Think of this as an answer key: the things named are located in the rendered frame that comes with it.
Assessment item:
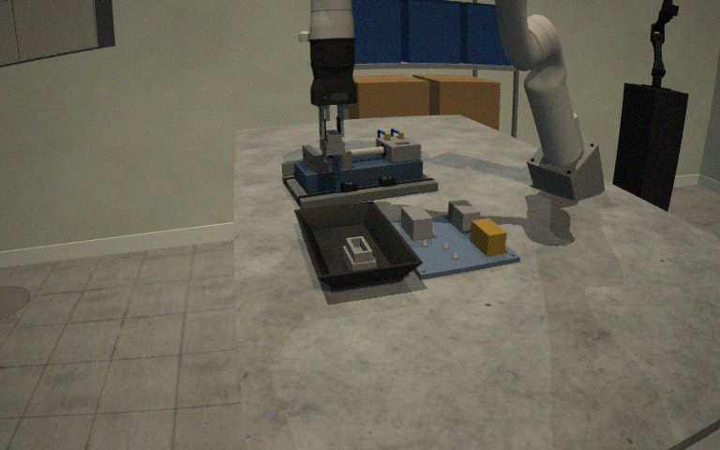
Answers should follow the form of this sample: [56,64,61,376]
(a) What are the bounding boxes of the yellow brass block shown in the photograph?
[470,218,507,256]

